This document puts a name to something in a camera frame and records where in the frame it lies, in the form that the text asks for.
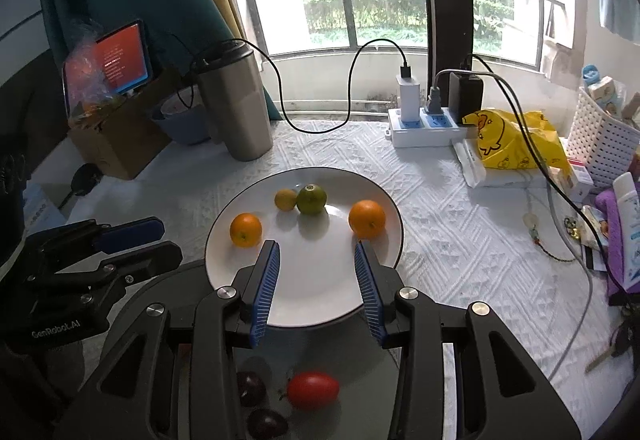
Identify white tube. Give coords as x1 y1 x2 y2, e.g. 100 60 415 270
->
607 172 640 294

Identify white textured tablecloth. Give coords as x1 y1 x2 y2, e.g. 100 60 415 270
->
20 117 637 440

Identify grey cable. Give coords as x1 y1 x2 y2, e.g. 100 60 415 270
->
432 69 597 382

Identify yellow plastic bag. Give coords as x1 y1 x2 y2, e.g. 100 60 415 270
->
460 109 571 172

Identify stainless steel tumbler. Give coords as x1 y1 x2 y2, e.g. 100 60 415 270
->
192 40 275 162

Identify white flat package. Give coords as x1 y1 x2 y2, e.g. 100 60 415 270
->
452 139 552 189

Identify tablet with red screen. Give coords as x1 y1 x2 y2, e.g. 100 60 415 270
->
62 19 154 112

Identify black adapter cable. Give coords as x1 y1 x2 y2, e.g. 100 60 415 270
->
462 52 609 272

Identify green citrus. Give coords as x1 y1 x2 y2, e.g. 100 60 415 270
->
297 183 328 215

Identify tissue packs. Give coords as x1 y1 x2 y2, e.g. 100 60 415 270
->
581 65 630 117

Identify purple cloth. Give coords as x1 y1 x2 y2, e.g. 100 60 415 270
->
594 187 640 306

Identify black round device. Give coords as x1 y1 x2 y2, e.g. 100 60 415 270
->
69 162 104 197

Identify white plastic basket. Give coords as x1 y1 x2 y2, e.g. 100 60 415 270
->
564 86 640 189

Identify red tomato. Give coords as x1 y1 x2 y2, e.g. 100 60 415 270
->
286 371 341 410

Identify beaded cord charm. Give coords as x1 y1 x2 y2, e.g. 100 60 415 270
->
522 212 582 264

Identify grey plug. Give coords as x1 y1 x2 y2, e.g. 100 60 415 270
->
424 85 446 116

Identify small yellow lemon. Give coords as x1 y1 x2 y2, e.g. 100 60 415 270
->
274 189 300 212

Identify small white box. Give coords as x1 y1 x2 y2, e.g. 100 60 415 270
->
550 159 596 199

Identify clear plastic snack bag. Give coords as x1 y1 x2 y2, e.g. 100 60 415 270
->
63 26 127 127

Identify black power adapter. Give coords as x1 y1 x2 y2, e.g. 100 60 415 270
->
448 72 485 124

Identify dark purple plum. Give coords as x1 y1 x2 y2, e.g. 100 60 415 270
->
236 370 267 408
247 408 289 440

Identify light blue packet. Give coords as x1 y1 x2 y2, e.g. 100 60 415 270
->
22 184 67 232

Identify white power strip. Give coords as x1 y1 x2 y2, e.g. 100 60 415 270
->
387 107 469 149

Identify white charger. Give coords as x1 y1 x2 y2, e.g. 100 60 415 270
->
395 73 424 121

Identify black charging cable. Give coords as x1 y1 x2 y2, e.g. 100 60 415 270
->
189 38 414 135

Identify cardboard box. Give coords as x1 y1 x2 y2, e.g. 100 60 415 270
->
67 69 187 181

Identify large orange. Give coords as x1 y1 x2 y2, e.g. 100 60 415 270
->
348 199 387 240

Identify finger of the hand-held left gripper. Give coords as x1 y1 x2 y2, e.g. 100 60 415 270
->
26 216 166 254
27 241 184 292

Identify black balcony railing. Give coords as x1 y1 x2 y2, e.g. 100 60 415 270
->
245 0 567 72

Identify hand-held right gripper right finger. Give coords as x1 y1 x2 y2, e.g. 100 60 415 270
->
354 240 584 440

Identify white round plate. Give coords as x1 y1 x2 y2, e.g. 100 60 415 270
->
204 167 405 327

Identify grey round plate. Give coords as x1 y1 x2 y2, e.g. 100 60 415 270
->
80 263 461 440

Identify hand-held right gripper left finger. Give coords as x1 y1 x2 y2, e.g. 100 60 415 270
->
52 240 281 440

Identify small orange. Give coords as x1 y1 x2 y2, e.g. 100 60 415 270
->
229 213 263 249

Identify blue bowl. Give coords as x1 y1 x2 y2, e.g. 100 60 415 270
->
151 87 213 145

